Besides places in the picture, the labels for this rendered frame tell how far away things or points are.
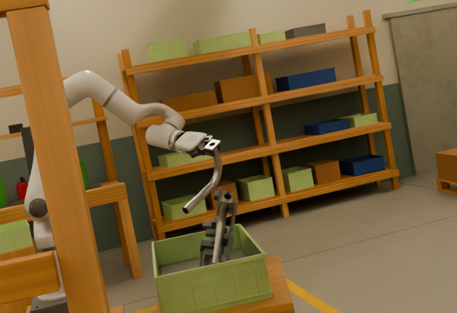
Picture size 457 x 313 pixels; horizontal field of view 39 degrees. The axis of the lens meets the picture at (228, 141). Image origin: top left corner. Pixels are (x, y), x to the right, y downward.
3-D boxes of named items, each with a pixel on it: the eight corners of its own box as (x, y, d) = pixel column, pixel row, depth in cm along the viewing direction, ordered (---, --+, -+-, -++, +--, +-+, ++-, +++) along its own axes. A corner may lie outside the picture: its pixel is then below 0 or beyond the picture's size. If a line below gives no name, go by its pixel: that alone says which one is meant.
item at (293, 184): (402, 188, 787) (371, 5, 769) (161, 248, 707) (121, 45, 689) (379, 184, 839) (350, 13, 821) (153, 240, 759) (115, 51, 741)
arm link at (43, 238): (34, 254, 247) (20, 193, 244) (41, 243, 265) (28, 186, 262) (66, 247, 248) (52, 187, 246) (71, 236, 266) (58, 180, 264)
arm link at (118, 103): (123, 79, 261) (183, 124, 266) (100, 109, 254) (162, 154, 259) (128, 71, 253) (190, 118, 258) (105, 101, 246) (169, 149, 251)
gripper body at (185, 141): (168, 141, 246) (191, 146, 240) (185, 126, 252) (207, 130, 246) (174, 156, 250) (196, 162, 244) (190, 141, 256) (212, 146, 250)
